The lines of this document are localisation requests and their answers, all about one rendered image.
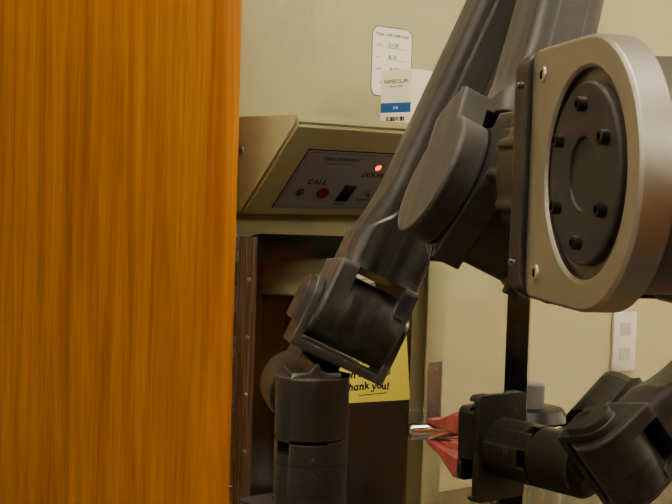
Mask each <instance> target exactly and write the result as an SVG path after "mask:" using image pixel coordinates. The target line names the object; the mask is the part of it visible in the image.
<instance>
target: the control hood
mask: <svg viewBox="0 0 672 504"><path fill-rule="evenodd" d="M408 124H409V123H408V122H394V121H381V120H368V119H355V118H341V117H328V116H315V115H302V114H291V115H267V116H243V117H239V137H238V175H237V212H236V213H239V214H304V215H361V214H362V213H363V211H364V210H361V209H299V208H271V207H272V206H273V204H274V203H275V201H276V200H277V198H278V196H279V195H280V193H281V192H282V190H283V189H284V187H285V185H286V184H287V182H288V181H289V179H290V178H291V176H292V174H293V173H294V171H295V170H296V168H297V166H298V165H299V163H300V162H301V160H302V159H303V157H304V155H305V154H306V152H307V151H308V149H322V150H341V151H359V152H378V153H395V151H396V149H397V147H398V145H399V143H400V141H401V139H402V137H403V134H404V132H405V130H406V128H407V126H408Z"/></svg>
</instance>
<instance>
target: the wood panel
mask: <svg viewBox="0 0 672 504"><path fill-rule="evenodd" d="M241 25H242V0H0V504H229V474H230V437H231V399H232V362H233V324H234V287H235V250H236V212H237V175H238V137H239V100H240V62H241Z"/></svg>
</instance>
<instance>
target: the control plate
mask: <svg viewBox="0 0 672 504"><path fill-rule="evenodd" d="M394 154H395V153H378V152H359V151H341V150H322V149H308V151H307V152H306V154H305V155H304V157H303V159H302V160H301V162H300V163H299V165H298V166H297V168H296V170H295V171H294V173H293V174H292V176H291V178H290V179H289V181H288V182H287V184H286V185H285V187H284V189H283V190H282V192H281V193H280V195H279V196H278V198H277V200H276V201H275V203H274V204H273V206H272V207H271V208H299V209H361V210H365V209H366V207H367V205H368V204H369V202H370V201H371V199H372V197H373V196H374V194H375V192H376V191H377V189H378V187H379V185H380V183H381V181H382V179H383V177H384V175H385V173H386V171H387V169H388V166H389V164H390V162H391V160H392V158H393V156H394ZM379 164H382V165H383V167H382V169H381V170H380V171H374V167H375V166H377V165H379ZM345 185H350V186H357V187H356V189H355V190H354V192H353V193H352V195H351V196H350V197H349V199H348V200H347V202H342V201H335V200H336V198H337V197H338V195H339V194H340V193H341V191H342V190H343V188H344V187H345ZM323 188H327V189H328V190H329V194H328V196H327V197H325V198H323V199H319V198H317V196H316V194H317V192H318V191H319V190H321V189H323ZM299 189H304V193H303V194H302V195H300V196H296V195H295V192H296V191H297V190H299ZM366 190H370V191H371V192H370V196H369V197H367V196H364V195H363V193H364V191H366Z"/></svg>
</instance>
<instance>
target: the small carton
mask: <svg viewBox="0 0 672 504"><path fill-rule="evenodd" d="M432 73H433V71H428V70H420V69H402V70H389V71H382V79H381V110H380V120H381V121H394V122H408V123H409V122H410V119H411V117H412V115H413V113H414V111H415V109H416V107H417V105H418V102H419V100H420V98H421V96H422V94H423V92H424V90H425V88H426V85H427V83H428V81H429V79H430V77H431V75H432Z"/></svg>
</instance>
